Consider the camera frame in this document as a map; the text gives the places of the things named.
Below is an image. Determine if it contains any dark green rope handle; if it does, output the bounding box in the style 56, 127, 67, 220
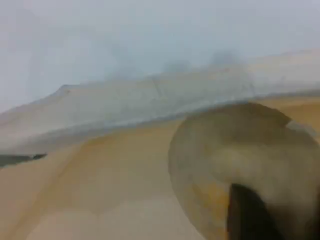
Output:
0, 153, 48, 168

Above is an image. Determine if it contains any round egg yolk pastry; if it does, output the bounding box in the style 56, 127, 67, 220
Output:
167, 102, 320, 240

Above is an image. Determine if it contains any white canvas handbag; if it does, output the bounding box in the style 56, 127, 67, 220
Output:
0, 48, 320, 240

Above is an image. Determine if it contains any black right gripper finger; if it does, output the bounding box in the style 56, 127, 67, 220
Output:
226, 183, 285, 240

